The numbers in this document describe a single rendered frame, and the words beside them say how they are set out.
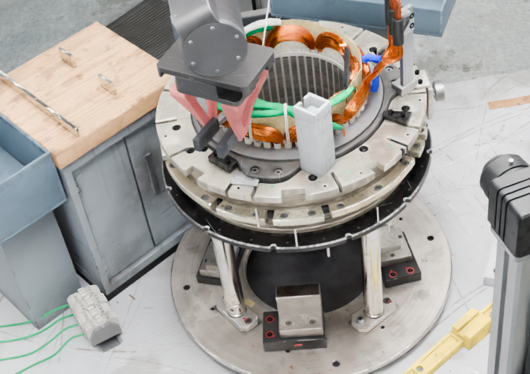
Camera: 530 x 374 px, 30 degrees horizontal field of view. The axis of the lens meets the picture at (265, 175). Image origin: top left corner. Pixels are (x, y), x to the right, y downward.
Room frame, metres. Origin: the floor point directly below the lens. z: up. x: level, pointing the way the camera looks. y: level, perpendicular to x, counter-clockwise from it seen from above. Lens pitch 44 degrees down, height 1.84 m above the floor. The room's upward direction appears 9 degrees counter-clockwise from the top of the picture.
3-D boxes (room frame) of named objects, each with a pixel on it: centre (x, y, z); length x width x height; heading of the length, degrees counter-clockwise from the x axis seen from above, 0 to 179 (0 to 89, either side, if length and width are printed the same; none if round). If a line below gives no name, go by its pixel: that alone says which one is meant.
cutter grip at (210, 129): (0.78, 0.05, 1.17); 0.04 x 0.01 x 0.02; 144
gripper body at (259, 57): (0.78, 0.03, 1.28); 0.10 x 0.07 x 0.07; 58
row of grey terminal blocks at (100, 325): (0.87, 0.26, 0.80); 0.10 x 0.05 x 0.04; 23
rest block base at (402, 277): (0.88, -0.16, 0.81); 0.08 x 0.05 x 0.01; 5
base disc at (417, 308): (0.90, -0.04, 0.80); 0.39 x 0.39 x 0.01
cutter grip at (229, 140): (0.76, 0.03, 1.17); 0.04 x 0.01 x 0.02; 149
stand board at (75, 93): (1.03, 0.22, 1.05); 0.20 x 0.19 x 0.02; 127
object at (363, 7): (1.17, -0.18, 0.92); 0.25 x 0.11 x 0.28; 63
